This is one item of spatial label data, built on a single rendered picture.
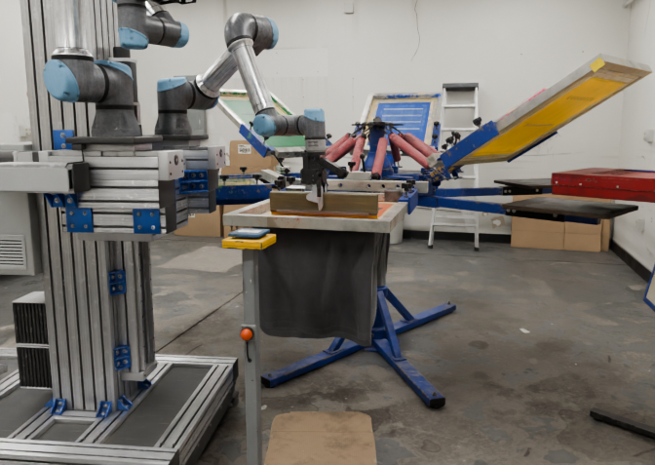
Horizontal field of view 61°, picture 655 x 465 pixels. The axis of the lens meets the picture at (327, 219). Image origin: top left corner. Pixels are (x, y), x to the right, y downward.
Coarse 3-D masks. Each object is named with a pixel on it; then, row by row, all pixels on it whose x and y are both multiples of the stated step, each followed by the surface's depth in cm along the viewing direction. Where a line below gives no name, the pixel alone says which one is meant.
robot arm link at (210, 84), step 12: (264, 24) 208; (276, 24) 214; (264, 36) 209; (276, 36) 213; (252, 48) 212; (264, 48) 215; (216, 60) 224; (228, 60) 220; (216, 72) 224; (228, 72) 224; (192, 84) 231; (204, 84) 229; (216, 84) 228; (204, 96) 231; (216, 96) 234; (192, 108) 235; (204, 108) 239
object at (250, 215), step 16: (336, 192) 261; (352, 192) 261; (256, 208) 215; (400, 208) 210; (224, 224) 195; (240, 224) 193; (256, 224) 192; (272, 224) 190; (288, 224) 189; (304, 224) 188; (320, 224) 186; (336, 224) 185; (352, 224) 183; (368, 224) 182; (384, 224) 181
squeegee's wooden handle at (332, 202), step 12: (276, 192) 209; (288, 192) 208; (300, 192) 207; (324, 192) 206; (276, 204) 210; (288, 204) 208; (300, 204) 207; (312, 204) 206; (324, 204) 205; (336, 204) 204; (348, 204) 202; (360, 204) 201; (372, 204) 200
